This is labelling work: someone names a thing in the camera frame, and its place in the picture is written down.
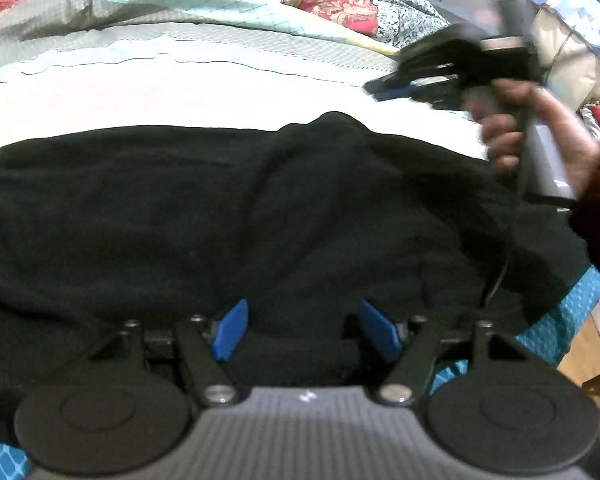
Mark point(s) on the black pants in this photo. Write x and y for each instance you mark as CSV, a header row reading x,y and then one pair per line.
x,y
180,220

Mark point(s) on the person's right hand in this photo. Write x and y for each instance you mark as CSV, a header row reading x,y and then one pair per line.
x,y
500,132

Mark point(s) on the printed patchwork bedspread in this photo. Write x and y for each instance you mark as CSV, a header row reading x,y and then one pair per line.
x,y
130,90

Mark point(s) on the white plastic bag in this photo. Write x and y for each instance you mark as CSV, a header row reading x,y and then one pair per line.
x,y
575,35

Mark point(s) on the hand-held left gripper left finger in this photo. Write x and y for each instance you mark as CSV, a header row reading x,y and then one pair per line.
x,y
232,330

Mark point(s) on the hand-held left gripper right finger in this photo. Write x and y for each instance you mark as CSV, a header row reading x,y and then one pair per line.
x,y
380,330

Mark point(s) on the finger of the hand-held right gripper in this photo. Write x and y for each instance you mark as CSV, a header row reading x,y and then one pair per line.
x,y
390,91

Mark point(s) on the grey patterned pillow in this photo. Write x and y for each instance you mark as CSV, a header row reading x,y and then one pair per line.
x,y
405,15

